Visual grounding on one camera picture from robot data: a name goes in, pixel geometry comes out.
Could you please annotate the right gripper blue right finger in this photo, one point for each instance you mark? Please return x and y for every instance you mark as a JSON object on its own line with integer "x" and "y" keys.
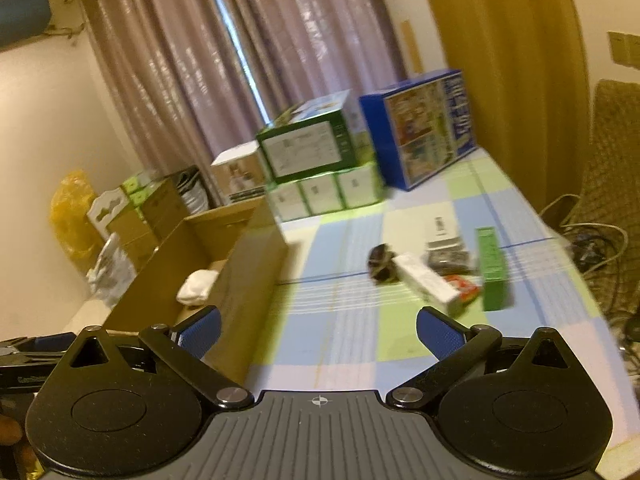
{"x": 440, "y": 334}

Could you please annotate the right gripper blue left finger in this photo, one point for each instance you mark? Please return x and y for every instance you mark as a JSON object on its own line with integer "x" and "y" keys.
{"x": 199, "y": 332}

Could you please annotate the long white green box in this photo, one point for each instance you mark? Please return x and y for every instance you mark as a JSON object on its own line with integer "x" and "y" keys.
{"x": 427, "y": 284}

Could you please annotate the red snack packet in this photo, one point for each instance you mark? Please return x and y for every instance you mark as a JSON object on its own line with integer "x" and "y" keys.
{"x": 466, "y": 288}

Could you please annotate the dark brown snack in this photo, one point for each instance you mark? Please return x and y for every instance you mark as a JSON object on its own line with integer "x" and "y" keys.
{"x": 381, "y": 266}

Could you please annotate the grey printed packet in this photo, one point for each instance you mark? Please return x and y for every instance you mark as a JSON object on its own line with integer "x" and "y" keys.
{"x": 450, "y": 262}

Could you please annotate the crumpled silver foil bag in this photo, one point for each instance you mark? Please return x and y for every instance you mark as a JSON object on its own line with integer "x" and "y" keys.
{"x": 112, "y": 274}

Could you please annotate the white charger case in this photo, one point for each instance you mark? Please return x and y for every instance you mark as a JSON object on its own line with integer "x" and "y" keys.
{"x": 443, "y": 234}

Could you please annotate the checked tablecloth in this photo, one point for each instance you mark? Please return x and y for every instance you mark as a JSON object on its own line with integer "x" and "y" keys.
{"x": 465, "y": 242}

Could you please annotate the brown stacked cardboard boxes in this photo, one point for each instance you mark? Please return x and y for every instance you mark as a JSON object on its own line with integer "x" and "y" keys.
{"x": 142, "y": 229}

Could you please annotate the white bucket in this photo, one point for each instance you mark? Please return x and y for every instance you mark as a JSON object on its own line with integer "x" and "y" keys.
{"x": 193, "y": 192}

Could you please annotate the yellow plastic bag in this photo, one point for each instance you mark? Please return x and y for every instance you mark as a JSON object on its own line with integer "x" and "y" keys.
{"x": 76, "y": 234}

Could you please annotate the white box with dog picture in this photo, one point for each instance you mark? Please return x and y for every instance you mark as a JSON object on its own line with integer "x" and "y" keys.
{"x": 240, "y": 173}

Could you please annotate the middle white tissue pack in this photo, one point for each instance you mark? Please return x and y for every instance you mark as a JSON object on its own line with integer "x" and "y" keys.
{"x": 322, "y": 193}

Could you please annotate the woven cushion chair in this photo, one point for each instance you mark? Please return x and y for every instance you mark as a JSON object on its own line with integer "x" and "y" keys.
{"x": 610, "y": 188}

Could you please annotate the blue milk carton box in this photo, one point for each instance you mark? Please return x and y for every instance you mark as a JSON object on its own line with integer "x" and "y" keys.
{"x": 419, "y": 126}

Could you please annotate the green appliance box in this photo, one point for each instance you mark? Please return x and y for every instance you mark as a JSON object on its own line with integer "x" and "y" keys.
{"x": 318, "y": 135}

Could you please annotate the purple curtain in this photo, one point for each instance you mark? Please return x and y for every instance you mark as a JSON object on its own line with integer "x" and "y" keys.
{"x": 192, "y": 78}

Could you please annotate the wall light switch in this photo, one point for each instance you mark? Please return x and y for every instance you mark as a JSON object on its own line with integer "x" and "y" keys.
{"x": 625, "y": 49}

